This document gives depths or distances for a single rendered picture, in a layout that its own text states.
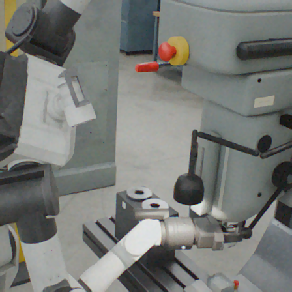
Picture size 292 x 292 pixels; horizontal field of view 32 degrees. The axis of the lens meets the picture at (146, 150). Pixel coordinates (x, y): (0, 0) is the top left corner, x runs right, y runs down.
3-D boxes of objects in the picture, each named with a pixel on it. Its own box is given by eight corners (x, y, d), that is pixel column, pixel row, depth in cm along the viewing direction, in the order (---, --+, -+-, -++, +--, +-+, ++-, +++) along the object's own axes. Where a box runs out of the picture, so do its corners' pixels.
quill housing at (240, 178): (232, 238, 125) (251, 115, 112) (182, 201, 140) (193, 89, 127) (286, 219, 135) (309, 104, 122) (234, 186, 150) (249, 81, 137)
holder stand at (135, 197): (145, 268, 172) (149, 218, 164) (113, 236, 189) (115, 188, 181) (175, 259, 178) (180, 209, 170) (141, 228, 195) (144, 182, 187)
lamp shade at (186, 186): (166, 197, 120) (169, 174, 118) (184, 188, 125) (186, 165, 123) (191, 208, 116) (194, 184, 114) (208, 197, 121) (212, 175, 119)
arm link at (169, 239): (179, 248, 132) (136, 249, 131) (171, 251, 143) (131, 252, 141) (177, 204, 135) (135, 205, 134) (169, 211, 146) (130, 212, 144)
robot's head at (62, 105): (58, 131, 119) (80, 122, 113) (43, 91, 119) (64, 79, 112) (79, 125, 124) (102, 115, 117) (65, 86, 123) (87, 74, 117)
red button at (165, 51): (166, 64, 105) (167, 44, 103) (155, 59, 108) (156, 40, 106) (179, 62, 106) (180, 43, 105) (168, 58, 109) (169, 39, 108)
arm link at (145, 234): (166, 232, 132) (128, 268, 128) (160, 236, 140) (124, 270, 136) (149, 213, 132) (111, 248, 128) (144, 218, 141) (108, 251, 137)
